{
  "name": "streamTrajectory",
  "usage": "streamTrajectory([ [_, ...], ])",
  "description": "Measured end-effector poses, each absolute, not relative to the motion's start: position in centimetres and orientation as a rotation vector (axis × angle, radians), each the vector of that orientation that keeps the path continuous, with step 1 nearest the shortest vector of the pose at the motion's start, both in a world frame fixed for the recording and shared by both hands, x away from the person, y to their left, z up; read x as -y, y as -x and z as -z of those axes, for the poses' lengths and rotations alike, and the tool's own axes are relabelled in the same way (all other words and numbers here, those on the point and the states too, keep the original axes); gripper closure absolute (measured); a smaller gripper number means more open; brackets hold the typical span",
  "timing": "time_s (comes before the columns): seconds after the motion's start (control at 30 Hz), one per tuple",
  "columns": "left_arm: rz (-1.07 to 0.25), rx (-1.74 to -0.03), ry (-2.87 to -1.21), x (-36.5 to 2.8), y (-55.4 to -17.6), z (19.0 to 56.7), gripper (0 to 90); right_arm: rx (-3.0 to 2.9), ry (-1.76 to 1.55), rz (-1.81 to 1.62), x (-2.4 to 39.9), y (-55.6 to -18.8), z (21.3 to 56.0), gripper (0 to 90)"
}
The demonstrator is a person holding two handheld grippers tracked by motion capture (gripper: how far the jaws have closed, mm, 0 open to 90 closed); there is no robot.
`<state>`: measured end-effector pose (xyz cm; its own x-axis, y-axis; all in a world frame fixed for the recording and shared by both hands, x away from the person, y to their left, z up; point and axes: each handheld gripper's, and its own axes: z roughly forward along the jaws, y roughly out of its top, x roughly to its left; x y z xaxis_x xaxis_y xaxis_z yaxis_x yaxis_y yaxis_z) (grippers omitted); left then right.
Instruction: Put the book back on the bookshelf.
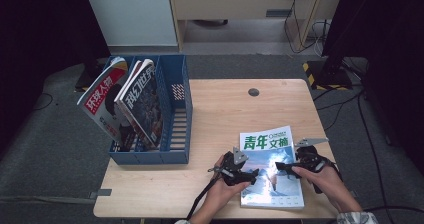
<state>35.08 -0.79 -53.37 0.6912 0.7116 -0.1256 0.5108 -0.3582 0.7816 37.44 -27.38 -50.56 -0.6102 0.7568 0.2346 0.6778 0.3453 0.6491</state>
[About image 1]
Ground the brown cover magazine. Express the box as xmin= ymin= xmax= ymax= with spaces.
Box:
xmin=114 ymin=59 xmax=145 ymax=108

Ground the long black floor cable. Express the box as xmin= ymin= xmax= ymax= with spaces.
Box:
xmin=356 ymin=90 xmax=391 ymax=224

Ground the left hand-held gripper cable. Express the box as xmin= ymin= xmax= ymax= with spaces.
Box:
xmin=186 ymin=177 xmax=218 ymax=220

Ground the white cabinet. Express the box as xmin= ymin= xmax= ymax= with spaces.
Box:
xmin=82 ymin=0 xmax=179 ymax=48

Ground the portrait cover magazine red title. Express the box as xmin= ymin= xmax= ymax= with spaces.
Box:
xmin=76 ymin=56 xmax=135 ymax=152

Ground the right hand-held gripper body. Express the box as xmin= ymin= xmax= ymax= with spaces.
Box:
xmin=294 ymin=137 xmax=334 ymax=173

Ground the blue plastic file rack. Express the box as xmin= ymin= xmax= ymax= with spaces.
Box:
xmin=102 ymin=54 xmax=194 ymax=166

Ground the dark blue cover magazine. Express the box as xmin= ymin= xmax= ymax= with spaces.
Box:
xmin=118 ymin=58 xmax=164 ymax=151

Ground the light wooden desk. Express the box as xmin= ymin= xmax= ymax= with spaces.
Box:
xmin=166 ymin=0 xmax=344 ymax=52

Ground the person's right hand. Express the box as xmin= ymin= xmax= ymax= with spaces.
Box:
xmin=292 ymin=166 xmax=363 ymax=213

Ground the thin looped cable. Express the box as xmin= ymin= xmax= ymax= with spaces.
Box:
xmin=310 ymin=18 xmax=332 ymax=57

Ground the dark curtain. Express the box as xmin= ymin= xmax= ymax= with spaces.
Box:
xmin=321 ymin=0 xmax=424 ymax=167
xmin=0 ymin=0 xmax=112 ymax=152

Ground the black stand with striped base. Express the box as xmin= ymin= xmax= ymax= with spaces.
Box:
xmin=302 ymin=50 xmax=354 ymax=92
xmin=73 ymin=58 xmax=108 ymax=93

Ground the black hanging cable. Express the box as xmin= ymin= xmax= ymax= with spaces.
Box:
xmin=283 ymin=0 xmax=306 ymax=54

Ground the hand-held gripper cable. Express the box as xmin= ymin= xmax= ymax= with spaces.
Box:
xmin=186 ymin=177 xmax=218 ymax=220
xmin=328 ymin=162 xmax=344 ymax=182

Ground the snowy cover magazine green title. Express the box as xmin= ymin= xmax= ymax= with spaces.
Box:
xmin=239 ymin=125 xmax=305 ymax=210

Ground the person's left hand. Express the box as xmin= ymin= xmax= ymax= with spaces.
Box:
xmin=199 ymin=155 xmax=252 ymax=218

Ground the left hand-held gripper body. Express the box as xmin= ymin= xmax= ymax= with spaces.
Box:
xmin=208 ymin=146 xmax=249 ymax=187

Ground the right hand-held gripper cable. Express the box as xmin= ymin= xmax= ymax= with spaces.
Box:
xmin=328 ymin=162 xmax=344 ymax=182

